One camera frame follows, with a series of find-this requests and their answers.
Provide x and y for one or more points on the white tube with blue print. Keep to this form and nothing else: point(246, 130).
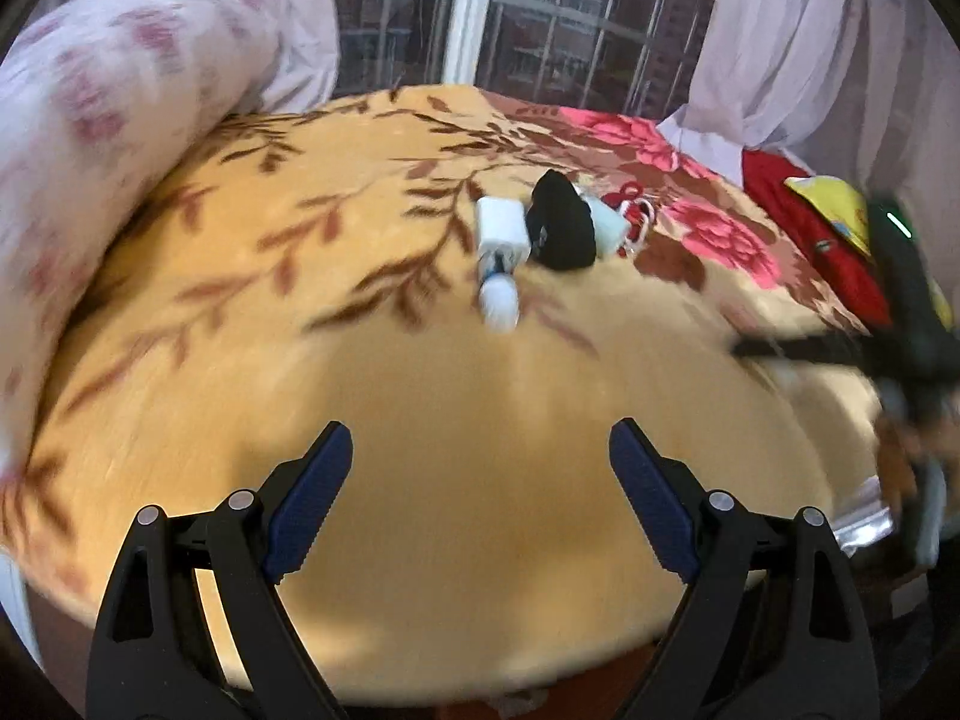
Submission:
point(499, 304)

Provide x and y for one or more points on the red cloth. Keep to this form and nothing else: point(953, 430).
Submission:
point(795, 225)

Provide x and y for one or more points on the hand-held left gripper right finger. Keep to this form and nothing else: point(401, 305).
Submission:
point(652, 502)

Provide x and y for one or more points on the pink floral bolster pillow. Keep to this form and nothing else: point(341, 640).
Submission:
point(97, 127)

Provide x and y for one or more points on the black cloth pouch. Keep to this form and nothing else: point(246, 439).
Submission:
point(559, 229)

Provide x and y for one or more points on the small white box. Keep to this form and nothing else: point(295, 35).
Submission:
point(501, 229)

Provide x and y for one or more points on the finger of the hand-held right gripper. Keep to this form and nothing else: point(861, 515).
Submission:
point(810, 354)

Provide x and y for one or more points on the floral printed yellow blanket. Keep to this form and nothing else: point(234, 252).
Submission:
point(450, 390)

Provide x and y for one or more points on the white framed window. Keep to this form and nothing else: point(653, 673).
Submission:
point(469, 15)

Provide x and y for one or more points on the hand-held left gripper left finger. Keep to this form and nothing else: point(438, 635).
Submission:
point(307, 510)

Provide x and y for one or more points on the person's right hand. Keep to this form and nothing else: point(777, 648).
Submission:
point(896, 457)

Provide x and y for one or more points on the silver satin cloth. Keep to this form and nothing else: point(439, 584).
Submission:
point(862, 521)

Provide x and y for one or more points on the white capped bottle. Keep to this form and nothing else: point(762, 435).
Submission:
point(607, 225)

